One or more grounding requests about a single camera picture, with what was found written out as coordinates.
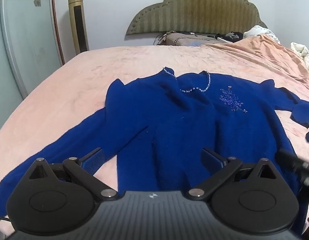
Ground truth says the blue beaded sweater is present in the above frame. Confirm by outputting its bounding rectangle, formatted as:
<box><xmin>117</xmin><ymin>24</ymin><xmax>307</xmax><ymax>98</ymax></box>
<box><xmin>0</xmin><ymin>68</ymin><xmax>309</xmax><ymax>239</ymax></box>

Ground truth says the black clothes pile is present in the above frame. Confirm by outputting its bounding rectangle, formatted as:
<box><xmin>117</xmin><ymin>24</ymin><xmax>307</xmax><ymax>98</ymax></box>
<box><xmin>215</xmin><ymin>32</ymin><xmax>243</xmax><ymax>43</ymax></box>

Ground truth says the pink floral bed sheet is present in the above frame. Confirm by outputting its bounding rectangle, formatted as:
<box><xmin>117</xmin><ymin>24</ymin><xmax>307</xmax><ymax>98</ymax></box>
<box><xmin>0</xmin><ymin>33</ymin><xmax>309</xmax><ymax>240</ymax></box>

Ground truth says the cream crumpled quilt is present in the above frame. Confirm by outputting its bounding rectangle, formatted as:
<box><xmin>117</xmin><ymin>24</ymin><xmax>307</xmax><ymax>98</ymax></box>
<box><xmin>291</xmin><ymin>42</ymin><xmax>309</xmax><ymax>71</ymax></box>

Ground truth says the brown cardboard box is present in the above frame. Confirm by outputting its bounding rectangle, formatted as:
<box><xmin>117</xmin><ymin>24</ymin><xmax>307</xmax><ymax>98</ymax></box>
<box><xmin>158</xmin><ymin>33</ymin><xmax>223</xmax><ymax>47</ymax></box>

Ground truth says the glass wardrobe sliding door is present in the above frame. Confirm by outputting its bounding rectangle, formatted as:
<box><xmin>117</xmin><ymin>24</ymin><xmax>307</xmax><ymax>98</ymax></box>
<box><xmin>0</xmin><ymin>0</ymin><xmax>62</xmax><ymax>129</ymax></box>

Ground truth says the white patterned pillow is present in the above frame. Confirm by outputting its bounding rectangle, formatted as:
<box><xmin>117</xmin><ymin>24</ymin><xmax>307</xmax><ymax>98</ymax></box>
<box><xmin>243</xmin><ymin>25</ymin><xmax>280</xmax><ymax>44</ymax></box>

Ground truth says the olive upholstered headboard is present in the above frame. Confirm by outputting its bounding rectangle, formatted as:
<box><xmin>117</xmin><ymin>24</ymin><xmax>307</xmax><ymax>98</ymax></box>
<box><xmin>126</xmin><ymin>0</ymin><xmax>266</xmax><ymax>35</ymax></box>

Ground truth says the gold tower fan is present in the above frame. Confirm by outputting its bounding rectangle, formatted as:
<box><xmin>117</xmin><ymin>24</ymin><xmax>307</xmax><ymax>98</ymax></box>
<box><xmin>68</xmin><ymin>0</ymin><xmax>89</xmax><ymax>55</ymax></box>

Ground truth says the black cable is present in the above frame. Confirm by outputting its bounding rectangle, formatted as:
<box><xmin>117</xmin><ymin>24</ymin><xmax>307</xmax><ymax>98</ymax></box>
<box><xmin>153</xmin><ymin>31</ymin><xmax>174</xmax><ymax>46</ymax></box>

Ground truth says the red door frame strip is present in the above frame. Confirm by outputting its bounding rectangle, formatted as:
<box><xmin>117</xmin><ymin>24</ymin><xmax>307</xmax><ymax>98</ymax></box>
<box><xmin>50</xmin><ymin>0</ymin><xmax>65</xmax><ymax>66</ymax></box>

